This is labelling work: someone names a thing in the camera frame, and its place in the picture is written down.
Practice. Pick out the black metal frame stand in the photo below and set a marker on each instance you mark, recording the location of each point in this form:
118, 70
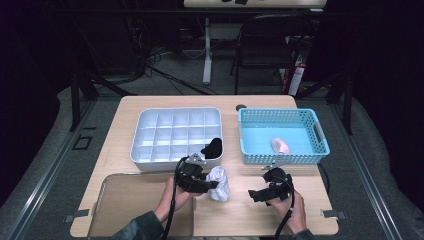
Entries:
347, 100
75, 100

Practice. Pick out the grey metal table bracket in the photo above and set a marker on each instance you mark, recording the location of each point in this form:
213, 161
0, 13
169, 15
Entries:
75, 216
335, 214

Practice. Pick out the blue perforated plastic basket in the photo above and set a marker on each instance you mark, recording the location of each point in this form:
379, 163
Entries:
283, 126

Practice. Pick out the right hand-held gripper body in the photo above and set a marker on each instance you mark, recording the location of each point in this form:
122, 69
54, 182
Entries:
280, 183

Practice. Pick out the person's left hand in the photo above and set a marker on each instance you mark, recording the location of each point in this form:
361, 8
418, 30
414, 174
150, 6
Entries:
176, 203

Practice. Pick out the black folding chair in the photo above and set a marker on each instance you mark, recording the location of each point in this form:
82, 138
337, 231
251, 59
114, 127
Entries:
266, 43

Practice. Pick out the black sock pair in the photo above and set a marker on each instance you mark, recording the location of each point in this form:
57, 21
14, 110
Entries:
213, 149

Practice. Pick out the pink sock pair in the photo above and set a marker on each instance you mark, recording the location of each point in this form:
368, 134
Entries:
280, 146

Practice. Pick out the red and white canister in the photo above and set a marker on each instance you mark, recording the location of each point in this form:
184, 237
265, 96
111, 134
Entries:
296, 78

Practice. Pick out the white sock pair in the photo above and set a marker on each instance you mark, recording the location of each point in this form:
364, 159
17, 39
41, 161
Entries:
220, 188

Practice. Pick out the dark round table grommet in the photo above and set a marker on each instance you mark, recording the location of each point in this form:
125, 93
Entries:
240, 107

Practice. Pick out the transparent box lid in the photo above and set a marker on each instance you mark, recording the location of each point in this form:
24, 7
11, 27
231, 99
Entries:
133, 206

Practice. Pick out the person's right hand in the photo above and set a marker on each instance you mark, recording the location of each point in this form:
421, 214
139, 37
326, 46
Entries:
293, 215

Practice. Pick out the white compartment storage box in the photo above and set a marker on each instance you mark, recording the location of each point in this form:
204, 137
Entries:
166, 133

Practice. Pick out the grey metal floor rail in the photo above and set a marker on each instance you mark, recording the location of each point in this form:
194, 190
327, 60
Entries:
370, 190
40, 190

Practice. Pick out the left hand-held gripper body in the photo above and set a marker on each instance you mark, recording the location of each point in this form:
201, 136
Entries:
190, 175

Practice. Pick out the white desk leg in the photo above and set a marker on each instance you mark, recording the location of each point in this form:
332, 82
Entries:
207, 60

